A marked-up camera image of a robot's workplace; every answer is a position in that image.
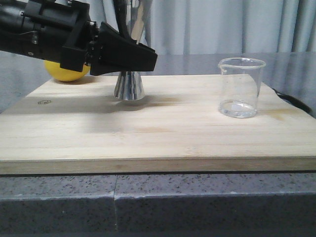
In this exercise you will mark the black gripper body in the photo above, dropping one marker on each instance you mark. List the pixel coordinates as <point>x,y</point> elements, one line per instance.
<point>47,30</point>

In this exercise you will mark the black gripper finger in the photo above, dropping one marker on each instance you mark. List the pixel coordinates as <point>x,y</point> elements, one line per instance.
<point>110,52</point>

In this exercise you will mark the silver double jigger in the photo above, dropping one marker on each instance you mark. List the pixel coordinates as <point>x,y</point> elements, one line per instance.
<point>131,16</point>

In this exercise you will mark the clear glass beaker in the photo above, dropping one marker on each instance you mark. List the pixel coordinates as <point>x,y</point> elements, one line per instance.
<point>242,79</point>

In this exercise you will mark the yellow lemon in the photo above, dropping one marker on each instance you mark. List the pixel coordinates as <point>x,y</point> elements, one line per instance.
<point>64,75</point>

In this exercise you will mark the grey curtain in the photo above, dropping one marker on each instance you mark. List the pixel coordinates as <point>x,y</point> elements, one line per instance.
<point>183,27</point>

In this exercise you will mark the light wooden cutting board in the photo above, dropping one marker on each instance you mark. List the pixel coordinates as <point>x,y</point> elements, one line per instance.
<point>79,127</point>

